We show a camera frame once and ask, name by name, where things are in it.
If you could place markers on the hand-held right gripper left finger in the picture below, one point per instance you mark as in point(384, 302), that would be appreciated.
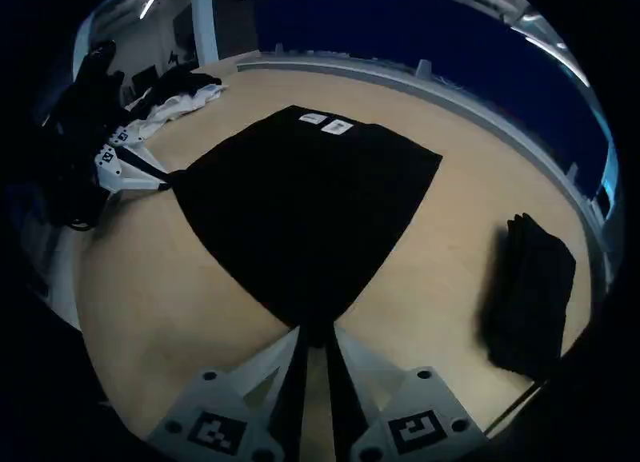
point(220, 407)

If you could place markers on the black towel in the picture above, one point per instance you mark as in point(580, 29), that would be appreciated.
point(310, 212)

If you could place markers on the blue desk screen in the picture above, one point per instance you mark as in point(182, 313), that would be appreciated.
point(450, 47)

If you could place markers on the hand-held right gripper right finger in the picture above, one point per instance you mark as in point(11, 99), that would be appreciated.
point(420, 407)

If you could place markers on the heap of white towels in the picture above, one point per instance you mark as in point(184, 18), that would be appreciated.
point(175, 107)

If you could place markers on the stack of black towels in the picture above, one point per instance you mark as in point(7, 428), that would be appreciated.
point(531, 302)

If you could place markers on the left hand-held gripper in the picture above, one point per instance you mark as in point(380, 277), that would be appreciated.
point(75, 142)

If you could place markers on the heap of black towels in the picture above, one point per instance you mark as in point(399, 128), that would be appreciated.
point(181, 80)

